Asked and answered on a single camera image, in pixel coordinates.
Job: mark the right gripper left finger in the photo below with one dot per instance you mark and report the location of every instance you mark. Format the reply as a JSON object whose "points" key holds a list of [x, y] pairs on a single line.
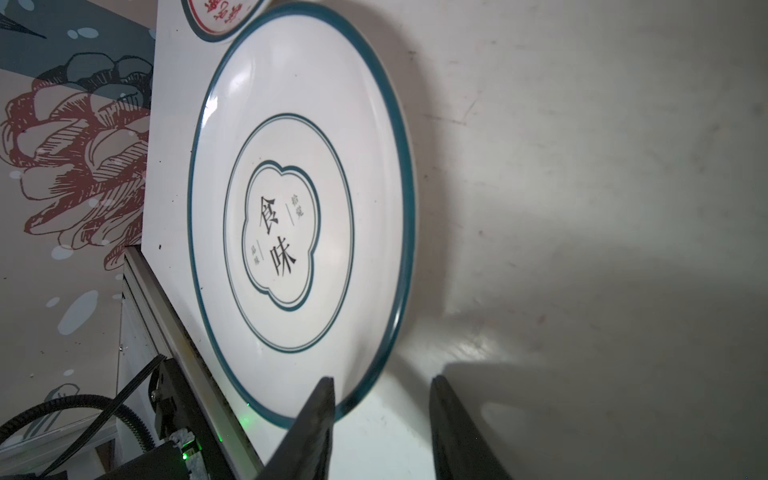
{"points": [[306, 449]]}

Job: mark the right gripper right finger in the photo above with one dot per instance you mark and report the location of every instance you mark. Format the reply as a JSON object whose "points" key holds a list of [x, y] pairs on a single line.
{"points": [[459, 449]]}

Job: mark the white clover plate black rim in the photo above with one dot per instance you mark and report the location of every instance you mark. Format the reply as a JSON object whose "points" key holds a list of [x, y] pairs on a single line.
{"points": [[302, 212]]}

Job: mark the orange sunburst plate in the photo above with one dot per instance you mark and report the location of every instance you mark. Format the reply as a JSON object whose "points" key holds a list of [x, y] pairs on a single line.
{"points": [[218, 20]]}

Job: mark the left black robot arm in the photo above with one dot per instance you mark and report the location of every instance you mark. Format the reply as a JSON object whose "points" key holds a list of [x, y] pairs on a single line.
{"points": [[113, 431]]}

